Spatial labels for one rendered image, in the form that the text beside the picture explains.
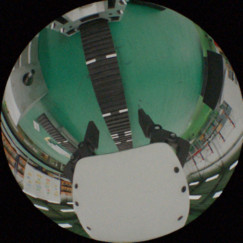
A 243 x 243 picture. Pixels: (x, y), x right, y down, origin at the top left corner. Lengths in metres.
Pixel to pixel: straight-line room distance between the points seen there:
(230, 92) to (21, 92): 0.58
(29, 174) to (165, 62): 3.05
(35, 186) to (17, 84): 2.95
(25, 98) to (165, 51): 0.28
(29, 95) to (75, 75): 0.10
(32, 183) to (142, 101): 3.06
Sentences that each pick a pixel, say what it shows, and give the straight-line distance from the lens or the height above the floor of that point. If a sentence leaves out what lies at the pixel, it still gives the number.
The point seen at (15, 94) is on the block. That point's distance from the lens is 0.17.
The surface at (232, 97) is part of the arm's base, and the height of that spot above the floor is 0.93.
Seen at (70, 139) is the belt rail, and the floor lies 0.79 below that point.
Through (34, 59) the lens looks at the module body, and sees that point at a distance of 0.23.
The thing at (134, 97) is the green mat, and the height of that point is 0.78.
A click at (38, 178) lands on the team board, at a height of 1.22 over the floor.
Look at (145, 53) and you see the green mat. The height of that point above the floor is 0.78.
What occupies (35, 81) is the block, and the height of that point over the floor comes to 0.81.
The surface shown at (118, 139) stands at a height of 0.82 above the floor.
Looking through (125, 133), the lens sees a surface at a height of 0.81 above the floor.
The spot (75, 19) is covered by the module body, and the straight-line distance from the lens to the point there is 0.15.
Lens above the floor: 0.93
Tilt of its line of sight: 49 degrees down
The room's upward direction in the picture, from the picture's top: 167 degrees clockwise
